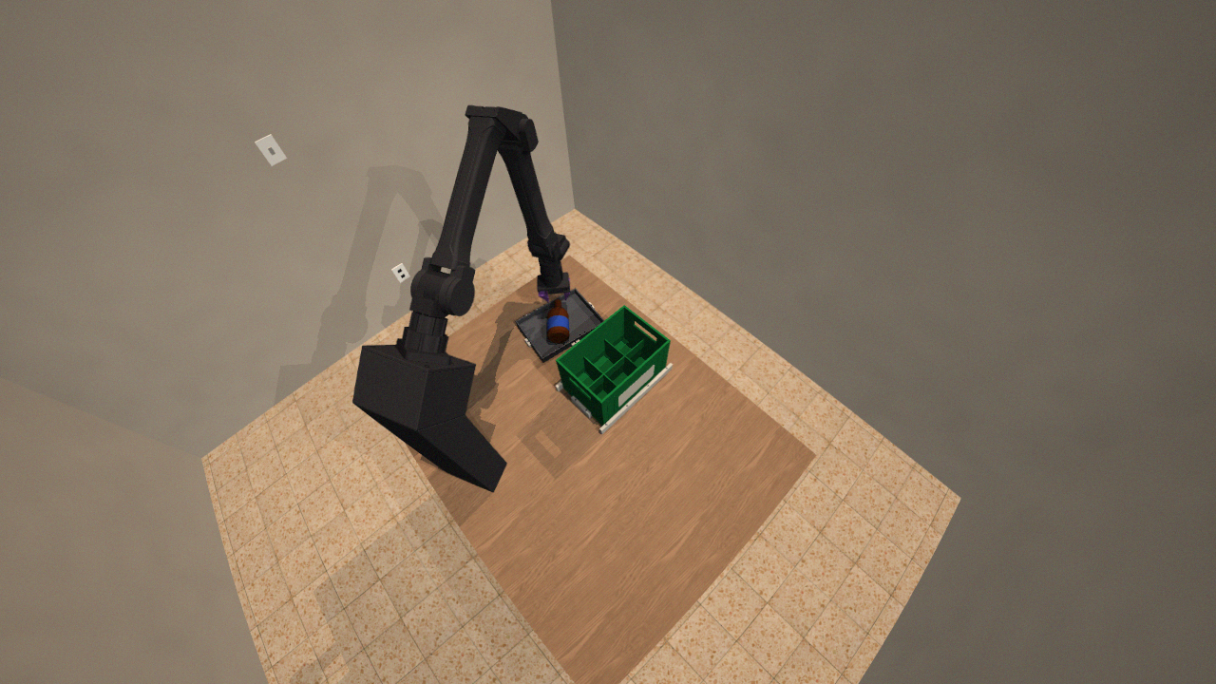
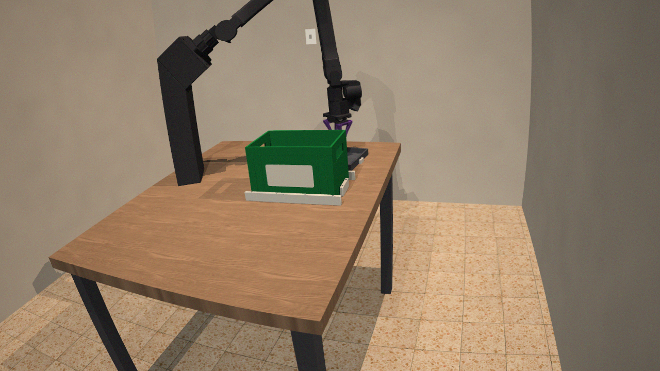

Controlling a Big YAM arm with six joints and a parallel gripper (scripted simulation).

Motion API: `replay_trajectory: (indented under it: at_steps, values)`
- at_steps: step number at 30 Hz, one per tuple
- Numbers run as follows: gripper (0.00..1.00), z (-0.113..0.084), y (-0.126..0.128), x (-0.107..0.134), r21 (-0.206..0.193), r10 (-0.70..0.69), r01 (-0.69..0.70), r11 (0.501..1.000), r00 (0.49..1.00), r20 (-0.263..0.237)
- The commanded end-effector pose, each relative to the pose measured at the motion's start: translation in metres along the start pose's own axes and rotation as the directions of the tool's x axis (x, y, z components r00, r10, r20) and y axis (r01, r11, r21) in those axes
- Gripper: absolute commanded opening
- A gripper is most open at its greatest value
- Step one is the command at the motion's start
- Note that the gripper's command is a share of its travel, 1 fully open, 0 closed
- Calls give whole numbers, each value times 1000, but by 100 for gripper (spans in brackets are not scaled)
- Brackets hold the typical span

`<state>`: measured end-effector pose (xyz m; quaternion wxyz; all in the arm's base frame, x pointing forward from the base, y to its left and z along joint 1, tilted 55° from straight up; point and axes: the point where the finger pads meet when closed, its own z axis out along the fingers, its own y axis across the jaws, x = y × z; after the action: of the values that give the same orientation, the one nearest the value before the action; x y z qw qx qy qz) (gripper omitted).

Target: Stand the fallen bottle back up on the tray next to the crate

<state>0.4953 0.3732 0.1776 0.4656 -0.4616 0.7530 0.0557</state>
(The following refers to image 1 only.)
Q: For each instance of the green plastic crate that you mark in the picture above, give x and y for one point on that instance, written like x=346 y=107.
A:
x=613 y=363

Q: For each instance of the brown bottle with blue label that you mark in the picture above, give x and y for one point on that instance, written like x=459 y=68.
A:
x=558 y=323

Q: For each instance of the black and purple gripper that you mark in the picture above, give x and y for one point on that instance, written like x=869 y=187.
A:
x=553 y=285

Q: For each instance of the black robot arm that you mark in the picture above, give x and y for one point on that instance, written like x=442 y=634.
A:
x=435 y=294

